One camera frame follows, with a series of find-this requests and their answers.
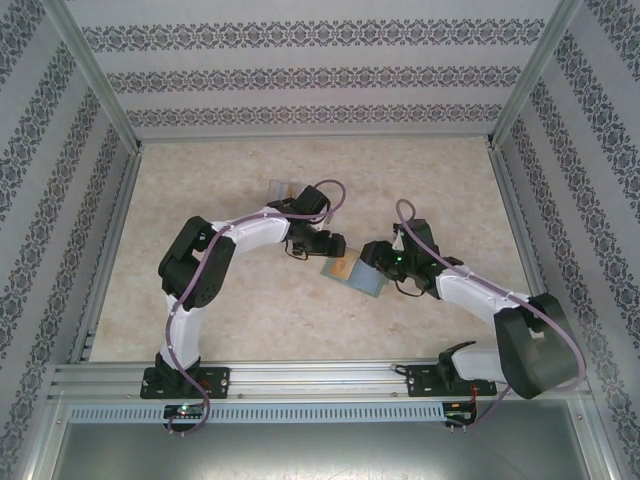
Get green transparent bag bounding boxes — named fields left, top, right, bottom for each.
left=319, top=256, right=390, bottom=300

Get clear plastic card stack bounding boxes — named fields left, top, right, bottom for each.
left=266, top=178, right=304, bottom=202

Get small controller circuit board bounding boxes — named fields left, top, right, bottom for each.
left=443, top=398, right=480, bottom=427
left=162, top=402, right=208, bottom=421

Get grey sheet metal panel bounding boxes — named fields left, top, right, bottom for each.
left=47, top=422, right=604, bottom=480

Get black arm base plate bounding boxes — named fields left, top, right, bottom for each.
left=141, top=366, right=233, bottom=401
left=406, top=363, right=496, bottom=400

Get aluminium table side rail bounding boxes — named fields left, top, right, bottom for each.
left=485, top=144, right=572, bottom=361
left=68, top=147, right=147, bottom=366

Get aluminium mounting rail beam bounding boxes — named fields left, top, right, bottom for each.
left=49, top=362, right=587, bottom=401

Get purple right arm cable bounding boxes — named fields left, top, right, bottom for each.
left=395, top=198, right=586, bottom=432

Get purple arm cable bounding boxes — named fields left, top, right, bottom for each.
left=395, top=198, right=586, bottom=432
left=164, top=178, right=349, bottom=437

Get slotted grey cable duct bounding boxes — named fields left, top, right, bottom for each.
left=66, top=402, right=447, bottom=425

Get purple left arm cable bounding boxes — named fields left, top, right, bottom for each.
left=164, top=178, right=349, bottom=437

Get aluminium frame post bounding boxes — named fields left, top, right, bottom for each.
left=42, top=0, right=147, bottom=154
left=484, top=0, right=585, bottom=151

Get aluminium frame leg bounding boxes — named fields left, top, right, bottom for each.
left=22, top=392, right=71, bottom=480
left=567, top=392, right=621, bottom=480

